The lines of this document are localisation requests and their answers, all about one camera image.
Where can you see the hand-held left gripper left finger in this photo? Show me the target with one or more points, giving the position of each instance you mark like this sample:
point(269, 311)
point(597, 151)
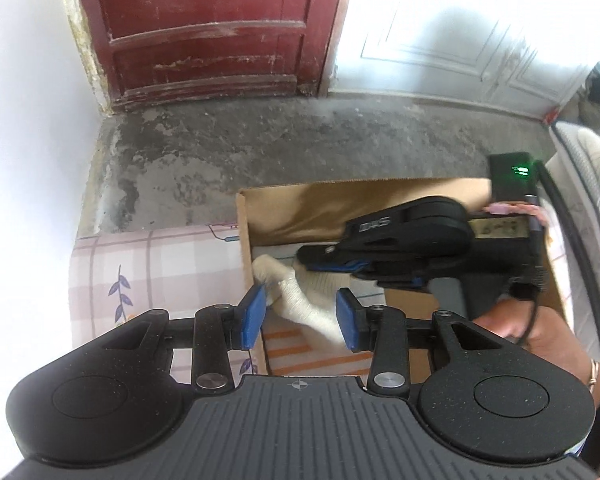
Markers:
point(252, 317)

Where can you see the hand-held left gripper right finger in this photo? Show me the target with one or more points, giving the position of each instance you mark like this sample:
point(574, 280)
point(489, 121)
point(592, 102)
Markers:
point(347, 320)

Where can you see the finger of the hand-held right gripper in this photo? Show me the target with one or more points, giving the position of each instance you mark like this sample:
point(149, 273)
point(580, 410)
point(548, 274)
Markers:
point(395, 281)
point(325, 255)

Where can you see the brown cardboard box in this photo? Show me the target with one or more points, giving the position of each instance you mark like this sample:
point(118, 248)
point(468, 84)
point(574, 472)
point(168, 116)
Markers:
point(330, 210)

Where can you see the cream knit glove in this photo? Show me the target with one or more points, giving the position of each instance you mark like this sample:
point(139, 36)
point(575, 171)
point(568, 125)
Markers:
point(300, 295)

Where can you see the person's right hand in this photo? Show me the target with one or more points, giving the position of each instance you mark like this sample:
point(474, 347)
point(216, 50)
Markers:
point(550, 340)

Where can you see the orange striped cloth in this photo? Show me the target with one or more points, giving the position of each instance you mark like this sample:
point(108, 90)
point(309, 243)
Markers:
point(305, 350)

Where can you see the pink bead charm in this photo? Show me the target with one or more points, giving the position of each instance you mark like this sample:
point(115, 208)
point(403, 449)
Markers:
point(497, 208)

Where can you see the white panelled door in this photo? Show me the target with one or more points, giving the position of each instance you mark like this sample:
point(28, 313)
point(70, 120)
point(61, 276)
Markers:
point(455, 35)

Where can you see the grey cloth bag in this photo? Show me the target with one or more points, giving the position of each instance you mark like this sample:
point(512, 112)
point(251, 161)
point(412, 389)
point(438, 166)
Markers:
point(592, 107)

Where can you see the dark red wooden door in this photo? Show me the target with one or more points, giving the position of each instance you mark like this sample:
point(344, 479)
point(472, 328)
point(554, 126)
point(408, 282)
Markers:
point(205, 10)

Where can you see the black metal bed frame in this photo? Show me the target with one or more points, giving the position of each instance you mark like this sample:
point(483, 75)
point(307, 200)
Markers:
point(556, 190)

